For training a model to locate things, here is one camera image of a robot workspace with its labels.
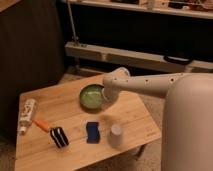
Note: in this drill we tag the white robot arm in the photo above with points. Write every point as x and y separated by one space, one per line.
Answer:
187 125

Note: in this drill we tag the blue eraser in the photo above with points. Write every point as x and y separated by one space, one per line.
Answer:
93 135

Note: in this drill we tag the green bowl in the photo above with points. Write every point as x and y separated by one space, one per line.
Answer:
91 97

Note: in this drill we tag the wooden table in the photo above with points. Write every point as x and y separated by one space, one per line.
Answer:
59 106

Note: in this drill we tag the black white striped block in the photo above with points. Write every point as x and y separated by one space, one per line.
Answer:
59 137

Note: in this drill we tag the orange carrot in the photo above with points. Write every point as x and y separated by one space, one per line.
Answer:
42 125

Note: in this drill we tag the clear plastic bottle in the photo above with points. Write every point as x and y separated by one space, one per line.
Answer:
26 116

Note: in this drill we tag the metal shelf rack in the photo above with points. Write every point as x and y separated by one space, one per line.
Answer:
160 39

